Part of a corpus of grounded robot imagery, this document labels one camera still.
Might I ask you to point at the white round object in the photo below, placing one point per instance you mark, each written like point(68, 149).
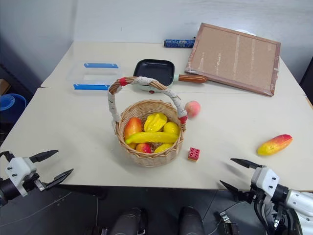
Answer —
point(244, 31)

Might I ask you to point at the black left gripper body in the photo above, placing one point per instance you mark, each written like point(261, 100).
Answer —
point(33, 182)

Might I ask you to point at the yellow lemon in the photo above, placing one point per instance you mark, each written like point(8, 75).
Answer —
point(171, 127)

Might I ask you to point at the pink peach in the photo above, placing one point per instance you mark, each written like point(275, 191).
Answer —
point(192, 109)

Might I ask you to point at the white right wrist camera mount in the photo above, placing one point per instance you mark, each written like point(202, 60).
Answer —
point(265, 180)

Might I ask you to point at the black clamp device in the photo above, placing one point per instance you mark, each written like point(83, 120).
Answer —
point(227, 224)

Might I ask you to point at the blue plastic bucket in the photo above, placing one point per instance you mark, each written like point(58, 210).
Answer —
point(12, 105)

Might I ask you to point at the red toy building brick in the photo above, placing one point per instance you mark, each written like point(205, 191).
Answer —
point(194, 154)

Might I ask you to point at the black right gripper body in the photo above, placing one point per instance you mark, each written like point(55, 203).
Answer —
point(254, 195)

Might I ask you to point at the black square frying pan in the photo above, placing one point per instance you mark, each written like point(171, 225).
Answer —
point(155, 71)

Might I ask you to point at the clear box with blue clips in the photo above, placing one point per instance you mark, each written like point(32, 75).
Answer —
point(95, 76)

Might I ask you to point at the small red-yellow apple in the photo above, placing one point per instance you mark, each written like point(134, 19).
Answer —
point(143, 148)

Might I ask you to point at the yellow starfruit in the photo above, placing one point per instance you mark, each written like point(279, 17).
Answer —
point(154, 122)

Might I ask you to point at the long red-yellow mango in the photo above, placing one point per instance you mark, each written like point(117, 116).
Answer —
point(274, 145)

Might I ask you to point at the black furniture piece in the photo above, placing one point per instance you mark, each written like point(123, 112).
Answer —
point(307, 77)

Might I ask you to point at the red-orange mango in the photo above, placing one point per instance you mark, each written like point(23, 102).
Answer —
point(132, 127)

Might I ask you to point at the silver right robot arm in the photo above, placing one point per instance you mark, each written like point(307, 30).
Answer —
point(299, 200)

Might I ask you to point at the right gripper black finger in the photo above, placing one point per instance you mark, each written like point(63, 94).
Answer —
point(232, 189)
point(248, 163)

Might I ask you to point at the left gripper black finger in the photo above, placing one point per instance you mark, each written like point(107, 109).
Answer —
point(44, 155)
point(58, 178)

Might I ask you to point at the brown cardboard box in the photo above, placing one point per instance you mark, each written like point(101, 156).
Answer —
point(3, 86)

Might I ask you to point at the wooden framed cork board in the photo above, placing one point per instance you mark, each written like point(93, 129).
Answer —
point(234, 58)

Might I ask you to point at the dark rounded shape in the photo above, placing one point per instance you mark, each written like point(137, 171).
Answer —
point(129, 221)
point(192, 221)

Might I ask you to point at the dark blue patterned cylinder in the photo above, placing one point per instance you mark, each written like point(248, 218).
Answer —
point(178, 43)

